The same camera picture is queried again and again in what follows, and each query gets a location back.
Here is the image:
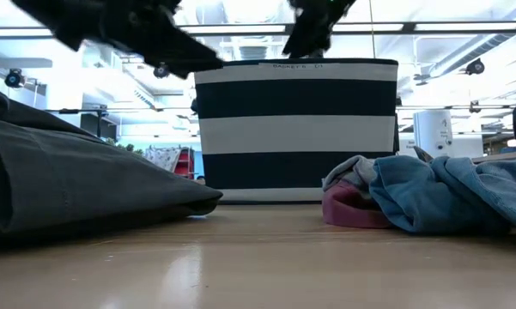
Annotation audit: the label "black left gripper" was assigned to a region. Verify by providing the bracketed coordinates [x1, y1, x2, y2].
[10, 0, 223, 80]

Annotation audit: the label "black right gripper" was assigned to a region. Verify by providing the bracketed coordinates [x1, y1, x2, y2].
[282, 0, 356, 59]

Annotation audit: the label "light grey sock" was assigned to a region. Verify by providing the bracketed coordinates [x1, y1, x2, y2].
[322, 154, 377, 192]

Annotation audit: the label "dark grey trousers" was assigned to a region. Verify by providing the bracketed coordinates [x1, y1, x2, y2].
[0, 81, 223, 244]

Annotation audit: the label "maroon garment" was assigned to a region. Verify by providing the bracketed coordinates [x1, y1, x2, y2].
[321, 179, 392, 229]

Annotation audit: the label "slate blue garment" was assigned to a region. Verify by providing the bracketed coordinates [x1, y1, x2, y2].
[368, 154, 516, 235]

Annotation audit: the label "ceiling light strip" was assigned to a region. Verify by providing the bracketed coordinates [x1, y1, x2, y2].
[178, 24, 288, 35]
[414, 21, 516, 32]

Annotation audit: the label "navy white striped fabric basket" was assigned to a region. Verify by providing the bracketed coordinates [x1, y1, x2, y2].
[192, 58, 400, 203]

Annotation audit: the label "red rack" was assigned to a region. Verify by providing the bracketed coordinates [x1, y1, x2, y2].
[173, 146, 196, 179]

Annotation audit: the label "green artificial succulent plant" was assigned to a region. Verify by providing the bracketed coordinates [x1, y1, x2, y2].
[105, 137, 145, 156]

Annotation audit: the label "white cylindrical appliance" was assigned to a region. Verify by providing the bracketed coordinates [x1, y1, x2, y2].
[413, 110, 454, 158]

